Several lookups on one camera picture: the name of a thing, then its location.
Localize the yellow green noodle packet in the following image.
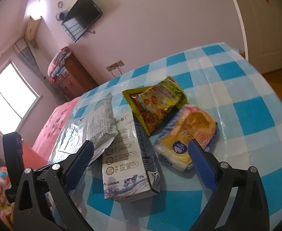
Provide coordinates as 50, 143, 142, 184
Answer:
122, 76, 188, 137

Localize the yellow tissue packet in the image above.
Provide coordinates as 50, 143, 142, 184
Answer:
154, 105, 218, 172

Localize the blue white checkered tablecloth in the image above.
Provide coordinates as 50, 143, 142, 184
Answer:
47, 42, 282, 231

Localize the pink printed bed blanket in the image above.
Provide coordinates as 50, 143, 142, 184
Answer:
31, 97, 81, 160

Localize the brown wooden cabinet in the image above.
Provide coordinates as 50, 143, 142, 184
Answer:
53, 53, 99, 101

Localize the dark wall ornament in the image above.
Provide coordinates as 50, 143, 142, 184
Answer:
56, 11, 70, 22

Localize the black wall television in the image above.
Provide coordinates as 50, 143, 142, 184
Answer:
61, 0, 103, 42

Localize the wall air conditioner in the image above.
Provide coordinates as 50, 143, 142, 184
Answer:
25, 15, 43, 41

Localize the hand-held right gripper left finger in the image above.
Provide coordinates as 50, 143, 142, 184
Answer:
12, 140, 94, 231

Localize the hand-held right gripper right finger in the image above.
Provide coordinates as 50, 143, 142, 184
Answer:
187, 140, 270, 231

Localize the white door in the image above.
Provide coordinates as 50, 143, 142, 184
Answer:
224, 0, 282, 75

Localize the silver white foil packet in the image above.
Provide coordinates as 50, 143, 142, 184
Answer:
80, 93, 119, 160

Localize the white navy milk carton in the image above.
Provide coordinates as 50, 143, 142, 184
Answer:
102, 113, 161, 202

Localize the grey checked curtain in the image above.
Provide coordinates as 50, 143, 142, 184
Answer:
14, 40, 67, 101

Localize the window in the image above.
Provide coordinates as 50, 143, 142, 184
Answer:
0, 63, 39, 135

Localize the wall socket strip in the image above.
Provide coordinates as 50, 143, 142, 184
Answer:
106, 61, 125, 72

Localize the folded pink blue blanket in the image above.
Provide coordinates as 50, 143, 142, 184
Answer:
47, 46, 72, 82

